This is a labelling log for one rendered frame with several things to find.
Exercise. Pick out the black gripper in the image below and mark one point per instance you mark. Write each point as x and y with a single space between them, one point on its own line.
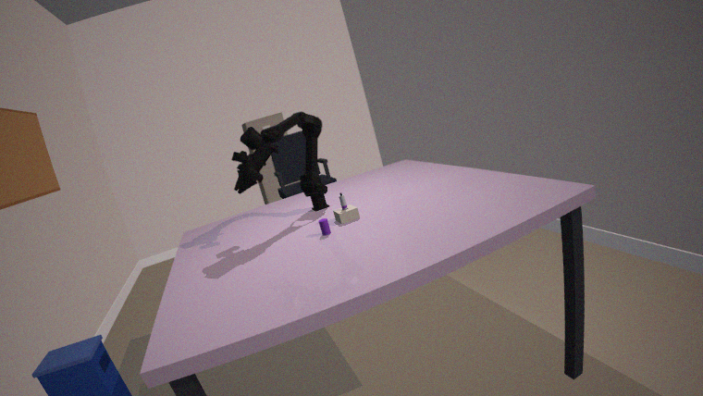
249 175

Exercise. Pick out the beige block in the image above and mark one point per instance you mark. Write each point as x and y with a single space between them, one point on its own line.
344 216

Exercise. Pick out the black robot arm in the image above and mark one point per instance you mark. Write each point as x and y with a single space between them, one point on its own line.
310 181

